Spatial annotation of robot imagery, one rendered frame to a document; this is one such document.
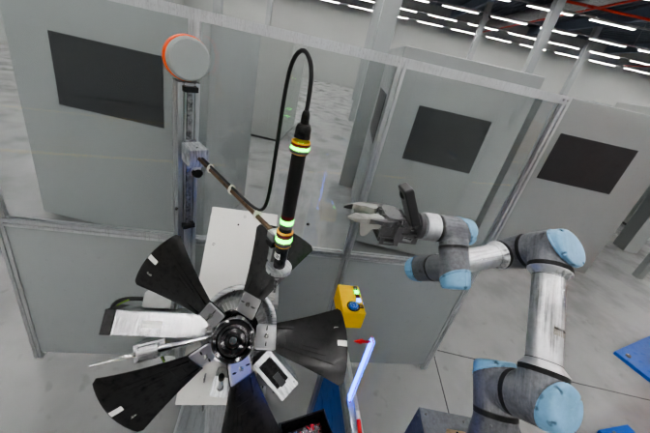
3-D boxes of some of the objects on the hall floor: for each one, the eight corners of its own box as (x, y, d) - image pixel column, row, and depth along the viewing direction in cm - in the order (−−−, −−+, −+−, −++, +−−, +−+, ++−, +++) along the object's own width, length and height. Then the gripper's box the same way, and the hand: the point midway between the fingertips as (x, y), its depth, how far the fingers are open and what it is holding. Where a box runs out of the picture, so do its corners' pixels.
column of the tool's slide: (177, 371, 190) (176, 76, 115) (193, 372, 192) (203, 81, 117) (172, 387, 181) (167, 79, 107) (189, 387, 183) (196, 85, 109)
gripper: (422, 254, 77) (342, 245, 73) (406, 229, 87) (336, 219, 84) (434, 226, 73) (351, 216, 70) (416, 203, 84) (343, 193, 80)
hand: (350, 209), depth 76 cm, fingers open, 4 cm apart
